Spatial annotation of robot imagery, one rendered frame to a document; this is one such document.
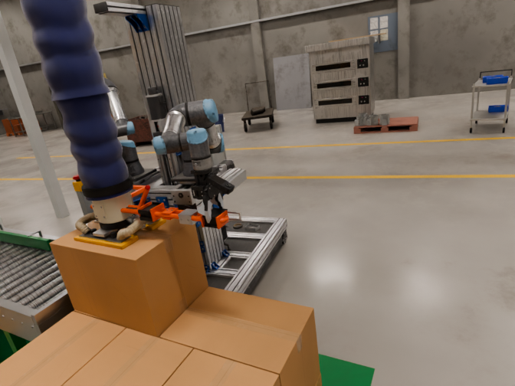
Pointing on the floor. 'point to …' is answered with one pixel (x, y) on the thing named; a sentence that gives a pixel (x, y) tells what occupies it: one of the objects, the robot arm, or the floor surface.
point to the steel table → (36, 115)
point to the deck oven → (342, 79)
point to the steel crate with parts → (141, 123)
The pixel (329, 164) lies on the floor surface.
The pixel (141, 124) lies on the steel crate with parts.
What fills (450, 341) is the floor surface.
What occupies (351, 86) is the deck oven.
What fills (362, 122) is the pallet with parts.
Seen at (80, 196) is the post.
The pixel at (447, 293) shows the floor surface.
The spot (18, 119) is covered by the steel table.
